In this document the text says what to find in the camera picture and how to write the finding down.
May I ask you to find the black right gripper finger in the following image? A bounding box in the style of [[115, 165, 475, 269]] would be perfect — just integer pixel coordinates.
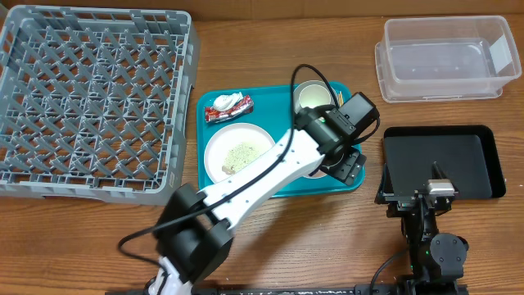
[[378, 164, 394, 197], [431, 161, 448, 179]]

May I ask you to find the grey plastic dishwasher rack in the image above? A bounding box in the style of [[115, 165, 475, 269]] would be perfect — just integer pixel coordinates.
[[1, 5, 201, 205]]

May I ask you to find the white cup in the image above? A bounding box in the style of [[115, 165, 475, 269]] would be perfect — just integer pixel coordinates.
[[299, 84, 331, 108]]

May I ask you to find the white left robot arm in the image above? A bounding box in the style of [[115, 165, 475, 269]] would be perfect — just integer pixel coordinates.
[[147, 103, 379, 294]]

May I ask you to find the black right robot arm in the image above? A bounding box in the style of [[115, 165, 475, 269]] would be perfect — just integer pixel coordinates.
[[369, 163, 469, 295]]

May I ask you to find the black rectangular tray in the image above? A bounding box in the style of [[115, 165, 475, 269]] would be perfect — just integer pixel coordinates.
[[383, 125, 506, 200]]

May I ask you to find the wooden chopstick outer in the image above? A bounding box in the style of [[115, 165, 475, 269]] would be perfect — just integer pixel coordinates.
[[337, 91, 345, 107]]

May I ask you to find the grey ceramic bowl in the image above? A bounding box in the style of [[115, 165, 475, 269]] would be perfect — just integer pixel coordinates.
[[293, 80, 335, 114]]

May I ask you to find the teal plastic serving tray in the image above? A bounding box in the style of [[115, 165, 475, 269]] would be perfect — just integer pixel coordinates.
[[196, 85, 365, 197]]

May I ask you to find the clear plastic storage bin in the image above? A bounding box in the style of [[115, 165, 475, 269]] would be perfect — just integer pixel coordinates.
[[375, 16, 522, 103]]

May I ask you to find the red snack wrapper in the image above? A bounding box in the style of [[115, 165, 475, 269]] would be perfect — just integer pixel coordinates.
[[205, 95, 255, 123]]

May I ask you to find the white round plate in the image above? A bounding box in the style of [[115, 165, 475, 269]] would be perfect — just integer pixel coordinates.
[[203, 123, 275, 183]]

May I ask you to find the crumpled white tissue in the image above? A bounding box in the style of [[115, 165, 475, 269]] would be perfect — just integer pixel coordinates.
[[213, 92, 244, 111]]

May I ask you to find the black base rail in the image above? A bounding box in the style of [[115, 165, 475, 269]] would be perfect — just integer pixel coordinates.
[[105, 284, 469, 295]]

